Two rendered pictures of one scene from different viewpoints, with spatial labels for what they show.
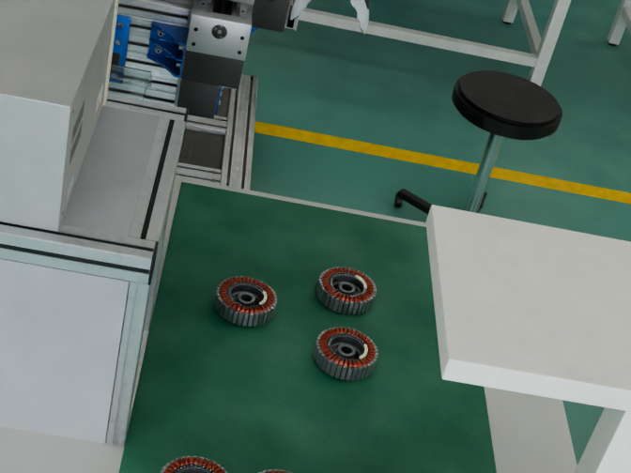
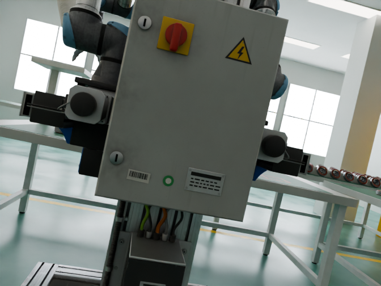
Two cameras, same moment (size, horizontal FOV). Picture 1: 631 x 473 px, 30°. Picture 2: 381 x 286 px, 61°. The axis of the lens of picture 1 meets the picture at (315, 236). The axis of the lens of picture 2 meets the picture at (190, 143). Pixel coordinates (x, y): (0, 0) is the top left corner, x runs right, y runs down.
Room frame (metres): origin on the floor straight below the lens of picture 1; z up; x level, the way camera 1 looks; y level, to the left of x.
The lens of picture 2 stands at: (3.83, 0.68, 0.94)
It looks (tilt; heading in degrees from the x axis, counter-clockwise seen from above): 2 degrees down; 180
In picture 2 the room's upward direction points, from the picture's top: 12 degrees clockwise
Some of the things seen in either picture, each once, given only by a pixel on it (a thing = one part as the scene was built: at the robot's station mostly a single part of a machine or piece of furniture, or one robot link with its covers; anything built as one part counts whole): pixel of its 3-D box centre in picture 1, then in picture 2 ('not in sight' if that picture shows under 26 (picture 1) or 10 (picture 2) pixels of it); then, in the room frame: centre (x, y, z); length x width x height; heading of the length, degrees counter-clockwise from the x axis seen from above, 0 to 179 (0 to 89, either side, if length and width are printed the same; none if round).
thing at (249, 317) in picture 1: (245, 300); not in sight; (1.71, 0.10, 0.77); 0.11 x 0.11 x 0.04
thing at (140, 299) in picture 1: (140, 310); not in sight; (1.44, 0.24, 0.91); 0.28 x 0.03 x 0.32; 7
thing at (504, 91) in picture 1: (490, 174); not in sight; (3.29, -0.49, 0.28); 0.54 x 0.49 x 0.56; 7
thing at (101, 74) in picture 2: not in sight; (113, 74); (2.58, 0.35, 1.09); 0.15 x 0.15 x 0.10
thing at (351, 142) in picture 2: not in sight; (355, 121); (-1.55, 3.30, 1.65); 0.50 x 0.45 x 3.30; 7
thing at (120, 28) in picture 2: not in sight; (117, 43); (2.58, 0.34, 1.20); 0.13 x 0.12 x 0.14; 106
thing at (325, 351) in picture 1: (346, 353); not in sight; (1.64, -0.10, 0.77); 0.11 x 0.11 x 0.04
